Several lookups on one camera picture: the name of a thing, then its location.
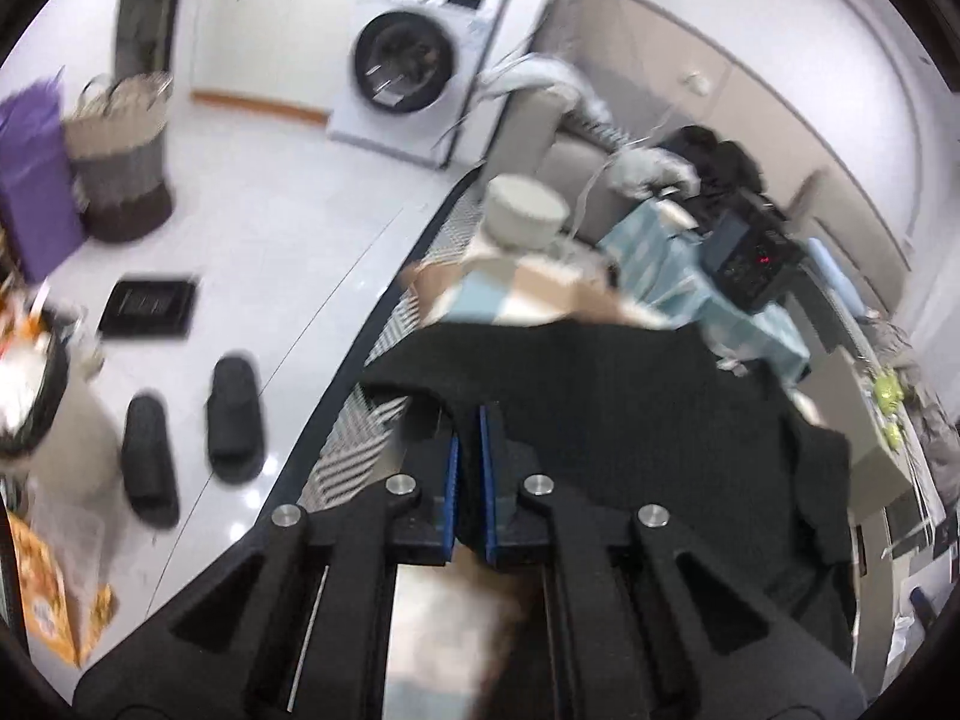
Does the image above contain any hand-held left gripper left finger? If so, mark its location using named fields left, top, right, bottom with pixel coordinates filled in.
left=71, top=405, right=462, bottom=720

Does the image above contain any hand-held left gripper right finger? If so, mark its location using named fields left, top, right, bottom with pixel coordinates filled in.
left=476, top=405, right=871, bottom=720

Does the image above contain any black knitted garment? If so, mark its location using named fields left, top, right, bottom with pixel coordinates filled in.
left=360, top=319, right=856, bottom=661

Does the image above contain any pile of black clothes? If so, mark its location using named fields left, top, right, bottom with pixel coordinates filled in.
left=660, top=126, right=767, bottom=205

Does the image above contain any chevron patterned table cover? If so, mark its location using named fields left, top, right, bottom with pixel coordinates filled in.
left=298, top=184, right=485, bottom=515

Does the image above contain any black slipper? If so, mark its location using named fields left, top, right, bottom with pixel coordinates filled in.
left=206, top=356, right=266, bottom=485
left=121, top=394, right=180, bottom=528

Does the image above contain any teal checked cloth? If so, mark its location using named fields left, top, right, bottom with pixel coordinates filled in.
left=598, top=206, right=812, bottom=385

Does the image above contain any white round container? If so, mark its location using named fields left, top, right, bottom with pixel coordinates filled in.
left=465, top=175, right=571, bottom=271

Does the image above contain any black rice cooker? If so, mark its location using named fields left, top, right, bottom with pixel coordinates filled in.
left=701, top=195, right=808, bottom=313

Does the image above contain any grey sofa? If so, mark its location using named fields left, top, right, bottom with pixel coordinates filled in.
left=487, top=82, right=627, bottom=241

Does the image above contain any black plastic tray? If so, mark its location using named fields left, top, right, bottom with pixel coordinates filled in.
left=97, top=279, right=198, bottom=339

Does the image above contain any light grey garment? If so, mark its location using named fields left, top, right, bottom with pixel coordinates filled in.
left=606, top=148, right=700, bottom=201

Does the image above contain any grey cardboard box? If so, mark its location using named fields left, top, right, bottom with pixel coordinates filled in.
left=793, top=358, right=932, bottom=520

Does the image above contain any beige trash bin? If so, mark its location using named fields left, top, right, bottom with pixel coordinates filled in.
left=0, top=300, right=127, bottom=505

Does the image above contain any green plastic toy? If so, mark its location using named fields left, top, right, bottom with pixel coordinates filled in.
left=868, top=367, right=910, bottom=415

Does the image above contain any orange snack bag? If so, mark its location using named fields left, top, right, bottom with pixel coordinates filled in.
left=7, top=517, right=115, bottom=667

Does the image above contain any grey cloth on sofa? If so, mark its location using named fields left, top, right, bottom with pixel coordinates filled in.
left=478, top=52, right=617, bottom=130

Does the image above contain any white washing machine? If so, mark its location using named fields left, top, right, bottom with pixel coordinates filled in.
left=328, top=0, right=507, bottom=170

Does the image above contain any woven laundry basket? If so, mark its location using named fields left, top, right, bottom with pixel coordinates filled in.
left=64, top=73, right=175, bottom=242

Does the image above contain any white floor cabinet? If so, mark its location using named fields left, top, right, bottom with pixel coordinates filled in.
left=190, top=0, right=362, bottom=122

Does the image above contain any purple bag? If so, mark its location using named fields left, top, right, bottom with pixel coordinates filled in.
left=0, top=84, right=85, bottom=284

